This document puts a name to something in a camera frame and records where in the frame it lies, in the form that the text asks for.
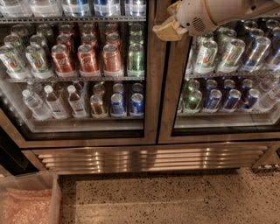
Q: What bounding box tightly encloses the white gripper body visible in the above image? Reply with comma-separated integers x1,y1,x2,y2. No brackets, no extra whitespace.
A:
167,0,219,36

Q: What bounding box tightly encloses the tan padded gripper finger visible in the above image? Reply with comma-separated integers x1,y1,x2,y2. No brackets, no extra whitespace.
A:
152,19,187,41

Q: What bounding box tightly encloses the glass fridge door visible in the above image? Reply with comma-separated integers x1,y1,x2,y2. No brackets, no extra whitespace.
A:
0,0,169,150
159,12,280,144

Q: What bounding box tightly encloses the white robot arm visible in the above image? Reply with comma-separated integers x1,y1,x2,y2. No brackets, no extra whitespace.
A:
152,0,280,41

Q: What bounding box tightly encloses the fridge 7up can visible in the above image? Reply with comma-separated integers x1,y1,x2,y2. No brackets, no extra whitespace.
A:
194,40,218,74
216,38,245,74

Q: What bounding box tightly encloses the right fridge green can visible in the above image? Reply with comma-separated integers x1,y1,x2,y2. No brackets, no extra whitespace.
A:
184,90,202,113

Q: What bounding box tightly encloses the fridge blue can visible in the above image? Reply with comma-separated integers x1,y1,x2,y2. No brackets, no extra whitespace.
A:
203,89,222,113
222,89,242,111

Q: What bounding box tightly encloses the steel fridge bottom grille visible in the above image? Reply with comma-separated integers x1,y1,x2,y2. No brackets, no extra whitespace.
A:
24,141,279,175

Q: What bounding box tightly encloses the green soda can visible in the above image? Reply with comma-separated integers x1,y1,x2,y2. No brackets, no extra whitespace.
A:
127,44,144,77

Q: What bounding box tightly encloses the front right cola can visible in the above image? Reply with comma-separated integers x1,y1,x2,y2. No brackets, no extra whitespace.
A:
102,44,123,77

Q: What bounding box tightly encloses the cola can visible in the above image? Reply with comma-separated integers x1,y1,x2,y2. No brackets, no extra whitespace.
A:
77,44,100,77
52,45,76,78
102,44,123,77

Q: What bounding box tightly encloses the tall silver blue can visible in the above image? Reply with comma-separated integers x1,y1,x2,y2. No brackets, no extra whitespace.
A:
241,36,271,73

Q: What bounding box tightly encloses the left blue can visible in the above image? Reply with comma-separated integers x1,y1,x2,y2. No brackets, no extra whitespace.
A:
110,94,126,116

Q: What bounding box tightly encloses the front middle cola can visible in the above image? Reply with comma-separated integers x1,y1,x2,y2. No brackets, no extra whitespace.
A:
77,44,100,77

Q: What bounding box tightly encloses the gold drink can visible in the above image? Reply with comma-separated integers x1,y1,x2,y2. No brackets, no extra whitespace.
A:
90,94,108,117

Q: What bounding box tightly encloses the front left cola can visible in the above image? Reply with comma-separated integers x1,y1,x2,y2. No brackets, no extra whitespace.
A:
52,45,76,78

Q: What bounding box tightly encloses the right water bottle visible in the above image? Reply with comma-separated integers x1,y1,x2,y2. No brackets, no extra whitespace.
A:
67,85,88,117

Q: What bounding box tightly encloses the water bottle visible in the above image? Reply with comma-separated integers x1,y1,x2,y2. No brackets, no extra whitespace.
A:
22,89,52,121
44,85,69,119
67,85,88,117

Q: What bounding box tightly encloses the middle water bottle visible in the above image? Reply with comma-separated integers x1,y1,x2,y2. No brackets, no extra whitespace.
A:
44,85,69,119

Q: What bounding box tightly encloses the left water bottle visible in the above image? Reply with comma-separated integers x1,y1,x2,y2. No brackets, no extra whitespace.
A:
22,89,52,121

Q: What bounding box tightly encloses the front left 7up can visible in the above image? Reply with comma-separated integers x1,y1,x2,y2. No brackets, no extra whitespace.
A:
0,45,31,80

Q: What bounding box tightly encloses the clear plastic bin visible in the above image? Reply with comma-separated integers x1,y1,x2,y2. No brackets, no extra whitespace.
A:
0,171,62,224

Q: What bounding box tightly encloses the pink bubble wrap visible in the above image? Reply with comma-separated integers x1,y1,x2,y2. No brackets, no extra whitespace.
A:
0,188,52,224

